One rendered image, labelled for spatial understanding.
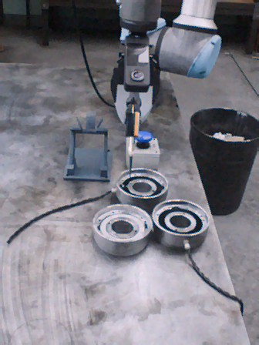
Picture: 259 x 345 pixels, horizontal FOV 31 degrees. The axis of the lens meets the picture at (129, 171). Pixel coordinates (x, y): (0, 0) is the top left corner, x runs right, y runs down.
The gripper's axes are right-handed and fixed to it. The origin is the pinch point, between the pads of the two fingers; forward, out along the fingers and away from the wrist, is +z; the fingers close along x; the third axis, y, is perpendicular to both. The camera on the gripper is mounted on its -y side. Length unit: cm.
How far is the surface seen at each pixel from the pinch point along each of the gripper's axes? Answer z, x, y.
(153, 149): 8.6, -5.2, 3.1
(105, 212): 9.8, 4.5, -18.5
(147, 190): 12.0, -3.8, -7.9
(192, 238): 9.8, -10.9, -24.8
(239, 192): 81, -55, 91
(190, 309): 13.1, -9.6, -37.6
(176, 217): 10.8, -8.7, -17.9
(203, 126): 58, -38, 113
